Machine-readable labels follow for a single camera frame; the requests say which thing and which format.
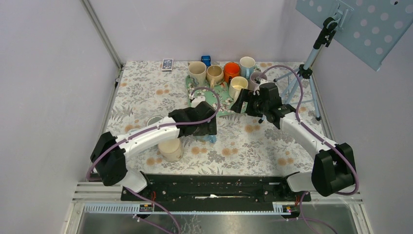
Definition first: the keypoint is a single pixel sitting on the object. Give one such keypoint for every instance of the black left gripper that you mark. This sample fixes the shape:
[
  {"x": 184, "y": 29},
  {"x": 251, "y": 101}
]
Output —
[{"x": 210, "y": 128}]

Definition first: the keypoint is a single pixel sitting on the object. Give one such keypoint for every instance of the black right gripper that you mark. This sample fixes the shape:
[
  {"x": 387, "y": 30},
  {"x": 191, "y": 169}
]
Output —
[{"x": 246, "y": 95}]

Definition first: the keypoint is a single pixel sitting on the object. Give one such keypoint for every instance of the cream yellow mug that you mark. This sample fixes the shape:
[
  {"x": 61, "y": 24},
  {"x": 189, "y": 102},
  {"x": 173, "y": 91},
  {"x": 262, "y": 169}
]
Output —
[{"x": 236, "y": 85}]

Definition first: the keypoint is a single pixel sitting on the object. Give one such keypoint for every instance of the lilac mug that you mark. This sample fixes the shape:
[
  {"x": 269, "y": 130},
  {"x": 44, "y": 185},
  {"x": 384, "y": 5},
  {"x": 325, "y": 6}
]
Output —
[{"x": 256, "y": 79}]

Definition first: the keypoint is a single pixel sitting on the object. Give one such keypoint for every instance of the blue butterfly mug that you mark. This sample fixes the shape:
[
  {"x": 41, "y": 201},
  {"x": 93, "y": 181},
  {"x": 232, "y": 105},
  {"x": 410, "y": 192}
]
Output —
[{"x": 207, "y": 138}]

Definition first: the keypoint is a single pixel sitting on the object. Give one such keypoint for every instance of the orange mug with black handle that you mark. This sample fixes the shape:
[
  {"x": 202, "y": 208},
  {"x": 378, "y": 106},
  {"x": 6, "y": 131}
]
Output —
[{"x": 231, "y": 70}]

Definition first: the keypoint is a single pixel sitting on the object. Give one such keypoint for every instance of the light blue faceted mug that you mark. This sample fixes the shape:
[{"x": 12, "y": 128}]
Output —
[{"x": 248, "y": 66}]

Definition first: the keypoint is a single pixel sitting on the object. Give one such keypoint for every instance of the round beige glazed mug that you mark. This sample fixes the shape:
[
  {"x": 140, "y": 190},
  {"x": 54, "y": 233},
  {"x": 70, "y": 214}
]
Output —
[{"x": 214, "y": 75}]

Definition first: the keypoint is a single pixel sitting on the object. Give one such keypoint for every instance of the beige seahorse print mug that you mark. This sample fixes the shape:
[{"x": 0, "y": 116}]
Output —
[{"x": 197, "y": 72}]

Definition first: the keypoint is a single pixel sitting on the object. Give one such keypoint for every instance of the beige cartoon print mug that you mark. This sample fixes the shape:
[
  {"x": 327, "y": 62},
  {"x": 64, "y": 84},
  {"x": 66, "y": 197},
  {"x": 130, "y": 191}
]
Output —
[{"x": 172, "y": 150}]

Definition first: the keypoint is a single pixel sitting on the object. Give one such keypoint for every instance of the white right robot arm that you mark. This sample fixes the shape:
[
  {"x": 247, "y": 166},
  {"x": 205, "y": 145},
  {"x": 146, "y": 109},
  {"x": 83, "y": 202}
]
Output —
[{"x": 333, "y": 167}]

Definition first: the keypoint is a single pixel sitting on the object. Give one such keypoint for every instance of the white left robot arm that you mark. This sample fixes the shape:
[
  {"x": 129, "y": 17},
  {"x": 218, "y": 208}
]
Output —
[{"x": 111, "y": 152}]

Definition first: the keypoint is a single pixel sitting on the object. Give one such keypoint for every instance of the grey mug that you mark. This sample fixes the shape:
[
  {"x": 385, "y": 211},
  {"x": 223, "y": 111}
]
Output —
[{"x": 154, "y": 119}]

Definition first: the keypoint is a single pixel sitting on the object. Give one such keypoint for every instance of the green floral bird tray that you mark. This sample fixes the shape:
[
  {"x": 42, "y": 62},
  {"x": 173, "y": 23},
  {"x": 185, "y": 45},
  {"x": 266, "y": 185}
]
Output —
[{"x": 213, "y": 97}]

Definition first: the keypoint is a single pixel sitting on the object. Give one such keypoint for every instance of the blue toy car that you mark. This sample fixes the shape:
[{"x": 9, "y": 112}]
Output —
[{"x": 206, "y": 59}]

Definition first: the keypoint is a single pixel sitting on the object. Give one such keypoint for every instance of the playing card box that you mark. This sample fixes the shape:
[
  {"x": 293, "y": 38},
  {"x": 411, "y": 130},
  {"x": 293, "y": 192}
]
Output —
[{"x": 167, "y": 65}]

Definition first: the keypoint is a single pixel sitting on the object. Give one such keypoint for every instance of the floral tablecloth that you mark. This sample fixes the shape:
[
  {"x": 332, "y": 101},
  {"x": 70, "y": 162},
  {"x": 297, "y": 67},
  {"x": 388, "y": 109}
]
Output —
[{"x": 243, "y": 146}]

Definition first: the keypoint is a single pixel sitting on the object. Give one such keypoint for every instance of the light blue tripod stand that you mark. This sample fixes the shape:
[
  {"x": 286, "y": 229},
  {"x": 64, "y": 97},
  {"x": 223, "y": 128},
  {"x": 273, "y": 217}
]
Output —
[{"x": 309, "y": 64}]

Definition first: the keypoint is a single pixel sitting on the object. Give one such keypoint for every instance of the blue dotted panel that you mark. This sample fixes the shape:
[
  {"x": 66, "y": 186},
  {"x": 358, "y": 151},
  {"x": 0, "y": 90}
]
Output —
[{"x": 369, "y": 29}]

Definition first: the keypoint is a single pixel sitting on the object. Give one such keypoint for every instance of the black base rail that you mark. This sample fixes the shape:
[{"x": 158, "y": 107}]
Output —
[{"x": 166, "y": 189}]

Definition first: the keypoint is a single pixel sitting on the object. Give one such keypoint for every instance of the white slotted cable duct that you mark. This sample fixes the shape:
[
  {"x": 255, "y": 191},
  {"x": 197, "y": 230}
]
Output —
[{"x": 205, "y": 208}]

